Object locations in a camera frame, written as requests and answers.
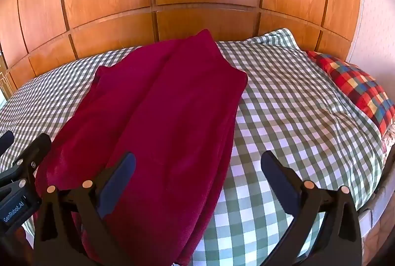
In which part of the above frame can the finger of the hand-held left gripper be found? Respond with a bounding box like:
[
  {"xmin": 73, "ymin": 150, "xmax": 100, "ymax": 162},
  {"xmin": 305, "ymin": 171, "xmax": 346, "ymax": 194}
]
[
  {"xmin": 0, "ymin": 133, "xmax": 52, "ymax": 192},
  {"xmin": 0, "ymin": 130, "xmax": 15, "ymax": 158}
]

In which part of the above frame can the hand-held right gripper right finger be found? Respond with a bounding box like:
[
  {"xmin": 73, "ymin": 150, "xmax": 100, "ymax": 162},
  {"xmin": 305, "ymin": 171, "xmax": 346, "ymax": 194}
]
[{"xmin": 261, "ymin": 150, "xmax": 362, "ymax": 266}]

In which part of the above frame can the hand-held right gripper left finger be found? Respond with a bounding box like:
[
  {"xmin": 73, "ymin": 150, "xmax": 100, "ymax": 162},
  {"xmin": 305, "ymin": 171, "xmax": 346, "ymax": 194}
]
[{"xmin": 33, "ymin": 152, "xmax": 137, "ymax": 266}]

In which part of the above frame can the dark red fleece garment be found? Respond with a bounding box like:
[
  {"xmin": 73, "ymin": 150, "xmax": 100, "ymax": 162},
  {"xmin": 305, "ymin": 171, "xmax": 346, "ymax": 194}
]
[{"xmin": 32, "ymin": 29, "xmax": 249, "ymax": 266}]

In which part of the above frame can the green checked bedspread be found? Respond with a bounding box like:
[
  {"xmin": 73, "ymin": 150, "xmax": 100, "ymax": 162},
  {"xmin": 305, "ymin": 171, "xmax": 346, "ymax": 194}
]
[{"xmin": 0, "ymin": 28, "xmax": 387, "ymax": 266}]

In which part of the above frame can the floral patterned cloth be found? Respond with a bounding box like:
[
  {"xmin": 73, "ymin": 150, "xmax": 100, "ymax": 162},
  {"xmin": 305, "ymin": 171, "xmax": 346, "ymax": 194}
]
[{"xmin": 382, "ymin": 123, "xmax": 395, "ymax": 159}]

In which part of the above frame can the multicoloured checked pillow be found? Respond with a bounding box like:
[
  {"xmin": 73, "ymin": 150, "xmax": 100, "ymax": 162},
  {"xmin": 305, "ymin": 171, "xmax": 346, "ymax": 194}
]
[{"xmin": 305, "ymin": 50, "xmax": 395, "ymax": 136}]

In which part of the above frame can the wooden bed frame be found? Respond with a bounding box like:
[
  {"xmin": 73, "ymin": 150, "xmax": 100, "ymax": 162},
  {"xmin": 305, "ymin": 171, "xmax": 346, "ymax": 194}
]
[{"xmin": 355, "ymin": 172, "xmax": 395, "ymax": 243}]

